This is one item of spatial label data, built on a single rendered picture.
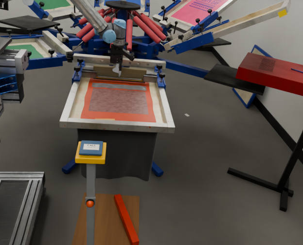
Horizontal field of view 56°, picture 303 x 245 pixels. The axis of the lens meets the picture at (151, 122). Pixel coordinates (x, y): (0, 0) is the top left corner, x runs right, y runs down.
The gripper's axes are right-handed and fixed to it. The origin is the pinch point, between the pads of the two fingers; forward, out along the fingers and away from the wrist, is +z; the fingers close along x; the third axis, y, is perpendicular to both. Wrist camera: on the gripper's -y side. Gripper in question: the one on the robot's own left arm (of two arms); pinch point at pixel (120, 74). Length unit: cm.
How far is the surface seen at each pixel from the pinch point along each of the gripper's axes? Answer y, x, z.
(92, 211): 11, 80, 44
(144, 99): -15.5, 25.3, 5.7
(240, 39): -200, -280, 37
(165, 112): -26, 46, 2
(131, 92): -7.8, 15.4, 5.6
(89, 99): 17.5, 29.9, 5.6
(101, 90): 11.6, 15.6, 5.6
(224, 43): -116, -129, 6
